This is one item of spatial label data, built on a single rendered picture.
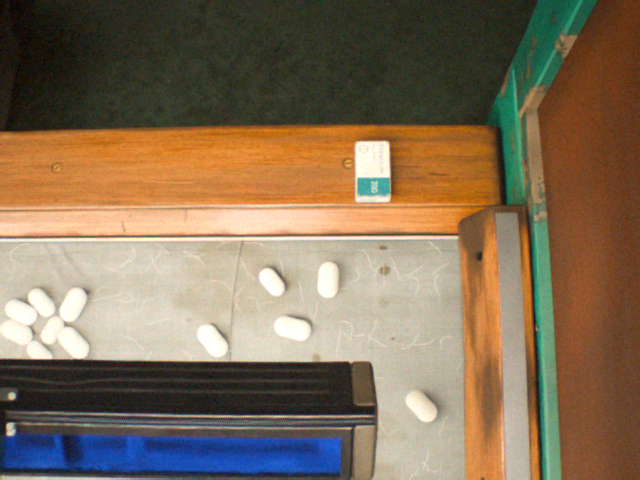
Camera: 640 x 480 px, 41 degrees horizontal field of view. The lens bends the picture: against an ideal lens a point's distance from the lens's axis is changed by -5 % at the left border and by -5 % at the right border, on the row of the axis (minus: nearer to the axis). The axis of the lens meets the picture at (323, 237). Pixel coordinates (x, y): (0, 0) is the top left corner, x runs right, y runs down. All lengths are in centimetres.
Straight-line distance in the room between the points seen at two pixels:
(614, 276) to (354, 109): 120
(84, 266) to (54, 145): 14
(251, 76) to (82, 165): 90
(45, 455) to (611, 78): 47
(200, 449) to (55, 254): 46
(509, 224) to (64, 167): 47
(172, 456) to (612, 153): 37
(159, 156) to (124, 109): 89
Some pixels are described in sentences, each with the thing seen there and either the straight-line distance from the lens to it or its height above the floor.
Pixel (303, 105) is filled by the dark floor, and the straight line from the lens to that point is 179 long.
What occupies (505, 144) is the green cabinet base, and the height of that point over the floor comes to 77.
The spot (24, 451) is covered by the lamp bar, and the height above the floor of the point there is 108.
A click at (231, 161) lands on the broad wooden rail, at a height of 76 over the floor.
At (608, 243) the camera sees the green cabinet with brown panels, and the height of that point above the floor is 104.
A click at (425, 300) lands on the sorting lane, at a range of 93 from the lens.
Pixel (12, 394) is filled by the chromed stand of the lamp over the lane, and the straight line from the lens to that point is 57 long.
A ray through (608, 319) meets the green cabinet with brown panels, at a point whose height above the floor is 103.
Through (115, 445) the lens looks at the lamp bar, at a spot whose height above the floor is 109.
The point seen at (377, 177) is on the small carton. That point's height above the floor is 79.
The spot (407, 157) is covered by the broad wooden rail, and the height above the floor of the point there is 76.
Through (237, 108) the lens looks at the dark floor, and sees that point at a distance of 180.
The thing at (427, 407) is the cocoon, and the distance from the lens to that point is 89.
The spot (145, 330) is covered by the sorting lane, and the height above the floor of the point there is 74.
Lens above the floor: 164
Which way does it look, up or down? 75 degrees down
